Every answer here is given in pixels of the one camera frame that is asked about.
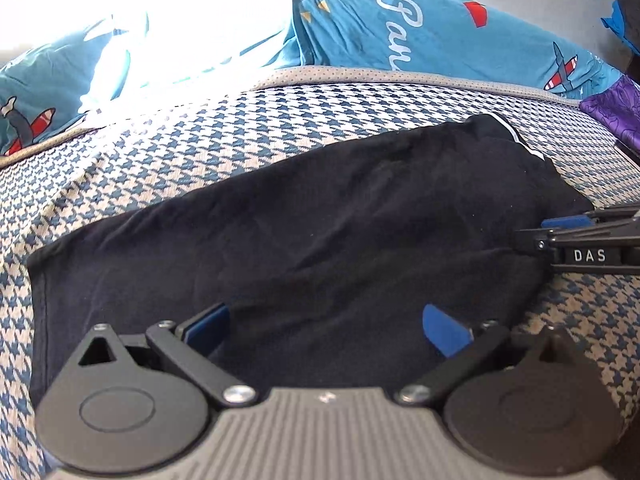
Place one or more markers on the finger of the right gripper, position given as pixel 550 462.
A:
pixel 536 243
pixel 592 218

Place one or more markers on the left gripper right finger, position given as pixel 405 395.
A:
pixel 520 403

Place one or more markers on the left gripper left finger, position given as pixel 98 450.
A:
pixel 125 404

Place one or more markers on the black garment with white stripes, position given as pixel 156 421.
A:
pixel 325 260

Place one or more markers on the smartphone with gold edge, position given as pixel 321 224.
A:
pixel 628 152

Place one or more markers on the purple floral cloth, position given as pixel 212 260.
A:
pixel 618 110

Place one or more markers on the black and blue hanging garment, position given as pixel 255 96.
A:
pixel 624 23

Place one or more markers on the blue airplane print pillow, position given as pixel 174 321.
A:
pixel 453 38
pixel 46 90

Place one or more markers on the houndstooth blue beige mattress cover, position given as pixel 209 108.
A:
pixel 120 160

